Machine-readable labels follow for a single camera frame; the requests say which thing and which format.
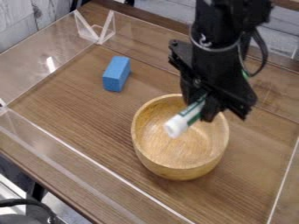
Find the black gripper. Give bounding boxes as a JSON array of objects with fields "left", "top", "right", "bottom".
[{"left": 169, "top": 39, "right": 258, "bottom": 123}]

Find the green expo marker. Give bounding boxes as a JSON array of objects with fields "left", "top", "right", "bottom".
[{"left": 163, "top": 76, "right": 251, "bottom": 138}]

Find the light wooden bowl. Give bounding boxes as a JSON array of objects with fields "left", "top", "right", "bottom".
[{"left": 131, "top": 94, "right": 230, "bottom": 181}]

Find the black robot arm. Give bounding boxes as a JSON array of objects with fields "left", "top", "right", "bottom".
[{"left": 169, "top": 0, "right": 274, "bottom": 123}]

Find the blue rectangular block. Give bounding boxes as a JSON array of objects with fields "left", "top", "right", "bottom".
[{"left": 103, "top": 56, "right": 131, "bottom": 92}]

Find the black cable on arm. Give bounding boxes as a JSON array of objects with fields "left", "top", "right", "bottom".
[{"left": 238, "top": 27, "right": 270, "bottom": 78}]

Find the clear acrylic tray wall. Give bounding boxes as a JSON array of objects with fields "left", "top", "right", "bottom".
[{"left": 0, "top": 4, "right": 299, "bottom": 224}]

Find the black equipment with cable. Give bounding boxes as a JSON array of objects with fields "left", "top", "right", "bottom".
[{"left": 0, "top": 198, "right": 69, "bottom": 224}]

